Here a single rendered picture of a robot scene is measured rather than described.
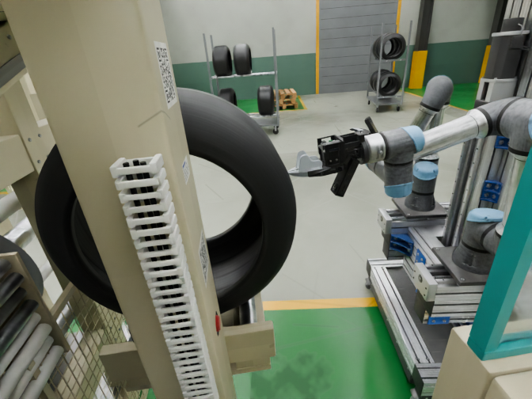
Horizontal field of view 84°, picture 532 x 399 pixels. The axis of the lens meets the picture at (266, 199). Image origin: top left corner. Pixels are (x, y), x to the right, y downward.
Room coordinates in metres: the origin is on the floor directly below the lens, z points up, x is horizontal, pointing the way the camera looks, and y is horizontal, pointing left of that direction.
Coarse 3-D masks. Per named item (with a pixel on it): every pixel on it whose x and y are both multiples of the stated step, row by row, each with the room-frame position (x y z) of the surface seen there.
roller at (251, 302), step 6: (252, 300) 0.62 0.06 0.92; (240, 306) 0.60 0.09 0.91; (246, 306) 0.59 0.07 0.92; (252, 306) 0.59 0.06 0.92; (240, 312) 0.58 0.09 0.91; (246, 312) 0.57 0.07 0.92; (252, 312) 0.57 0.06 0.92; (240, 318) 0.56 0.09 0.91; (246, 318) 0.55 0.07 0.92; (252, 318) 0.55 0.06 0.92; (240, 324) 0.55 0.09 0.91
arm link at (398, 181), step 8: (376, 168) 0.84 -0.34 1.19; (384, 168) 0.78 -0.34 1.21; (392, 168) 0.75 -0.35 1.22; (400, 168) 0.74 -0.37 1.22; (408, 168) 0.74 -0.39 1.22; (384, 176) 0.78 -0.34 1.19; (392, 176) 0.75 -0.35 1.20; (400, 176) 0.74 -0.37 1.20; (408, 176) 0.74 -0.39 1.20; (384, 184) 0.78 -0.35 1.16; (392, 184) 0.75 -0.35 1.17; (400, 184) 0.74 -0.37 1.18; (408, 184) 0.74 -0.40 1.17; (392, 192) 0.75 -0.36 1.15; (400, 192) 0.74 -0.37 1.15; (408, 192) 0.74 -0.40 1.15
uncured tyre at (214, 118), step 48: (192, 96) 0.66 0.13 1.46; (192, 144) 0.55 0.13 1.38; (240, 144) 0.57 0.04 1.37; (48, 192) 0.53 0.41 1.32; (288, 192) 0.60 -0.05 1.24; (48, 240) 0.53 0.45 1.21; (240, 240) 0.82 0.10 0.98; (288, 240) 0.59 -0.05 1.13; (96, 288) 0.53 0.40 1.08; (240, 288) 0.55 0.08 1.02
